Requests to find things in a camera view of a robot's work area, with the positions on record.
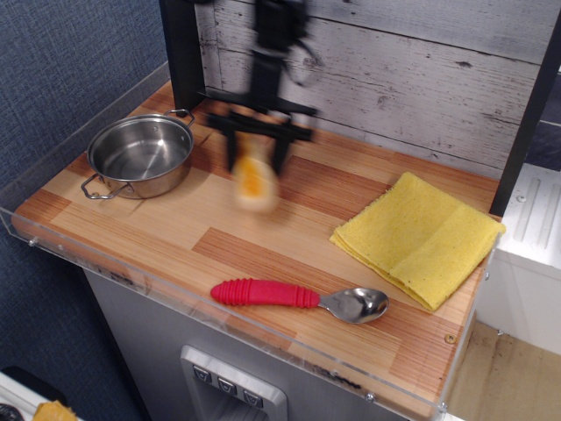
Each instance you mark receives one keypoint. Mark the toy bread loaf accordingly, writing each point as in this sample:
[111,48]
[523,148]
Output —
[256,183]

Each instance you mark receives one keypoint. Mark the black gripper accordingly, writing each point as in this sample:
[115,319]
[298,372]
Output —
[262,97]

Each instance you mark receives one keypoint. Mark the black right frame post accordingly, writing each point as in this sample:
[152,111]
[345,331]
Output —
[534,109]

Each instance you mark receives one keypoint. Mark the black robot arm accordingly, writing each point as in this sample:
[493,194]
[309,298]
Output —
[279,25]

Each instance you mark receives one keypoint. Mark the clear acrylic table guard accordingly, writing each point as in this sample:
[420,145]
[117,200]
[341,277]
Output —
[48,114]

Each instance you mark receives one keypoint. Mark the white shelf unit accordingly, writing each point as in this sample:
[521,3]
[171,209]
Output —
[521,293]

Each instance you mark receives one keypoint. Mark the yellow folded cloth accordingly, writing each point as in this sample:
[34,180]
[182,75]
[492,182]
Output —
[419,238]

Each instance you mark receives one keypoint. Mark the small steel pot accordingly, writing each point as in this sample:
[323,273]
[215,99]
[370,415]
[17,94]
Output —
[140,157]

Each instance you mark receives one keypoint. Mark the grey toy fridge cabinet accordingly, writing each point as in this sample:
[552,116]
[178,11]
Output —
[190,366]

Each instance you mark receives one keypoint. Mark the red handled metal spoon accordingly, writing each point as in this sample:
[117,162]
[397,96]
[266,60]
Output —
[353,306]

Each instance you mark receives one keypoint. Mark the black left frame post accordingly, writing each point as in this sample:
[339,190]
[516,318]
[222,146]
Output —
[183,52]

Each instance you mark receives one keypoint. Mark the orange yellow object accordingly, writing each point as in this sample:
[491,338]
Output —
[53,411]

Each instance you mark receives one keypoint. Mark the black frame post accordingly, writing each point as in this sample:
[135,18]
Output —
[183,52]
[534,109]

